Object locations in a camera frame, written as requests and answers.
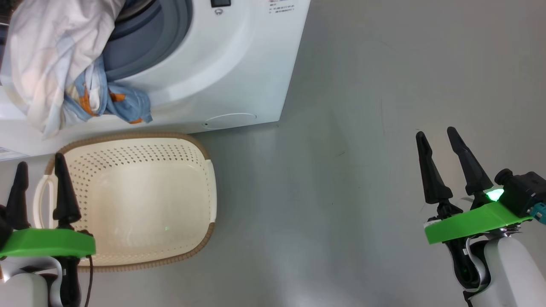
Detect white pale blue garment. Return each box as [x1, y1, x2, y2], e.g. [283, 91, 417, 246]
[0, 0, 127, 139]

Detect round white filter cover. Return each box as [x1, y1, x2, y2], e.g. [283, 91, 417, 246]
[202, 113, 257, 130]

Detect blue cartoon print garment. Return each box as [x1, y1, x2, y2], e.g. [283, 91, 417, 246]
[64, 55, 153, 125]

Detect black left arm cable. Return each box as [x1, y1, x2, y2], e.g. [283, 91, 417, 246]
[63, 255, 95, 307]

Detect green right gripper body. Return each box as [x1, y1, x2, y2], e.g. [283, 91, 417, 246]
[424, 187, 534, 245]

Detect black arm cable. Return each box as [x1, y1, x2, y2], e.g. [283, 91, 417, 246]
[444, 239, 488, 291]
[63, 255, 95, 307]

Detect cream perforated laundry basket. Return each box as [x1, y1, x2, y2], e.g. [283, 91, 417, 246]
[33, 132, 217, 272]

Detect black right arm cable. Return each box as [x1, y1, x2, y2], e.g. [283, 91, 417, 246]
[444, 239, 488, 291]

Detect white front-load washing machine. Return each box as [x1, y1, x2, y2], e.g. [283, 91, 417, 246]
[0, 0, 311, 161]

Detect grey rubber door gasket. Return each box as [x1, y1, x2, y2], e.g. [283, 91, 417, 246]
[102, 0, 194, 82]

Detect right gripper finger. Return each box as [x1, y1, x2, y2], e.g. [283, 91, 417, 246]
[446, 126, 494, 197]
[415, 131, 454, 205]

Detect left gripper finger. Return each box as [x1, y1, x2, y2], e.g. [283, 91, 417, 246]
[53, 153, 82, 229]
[5, 161, 31, 231]

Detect printed text warning label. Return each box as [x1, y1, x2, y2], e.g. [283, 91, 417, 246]
[268, 0, 296, 14]

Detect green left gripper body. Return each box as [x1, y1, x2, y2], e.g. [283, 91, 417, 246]
[0, 228, 96, 259]

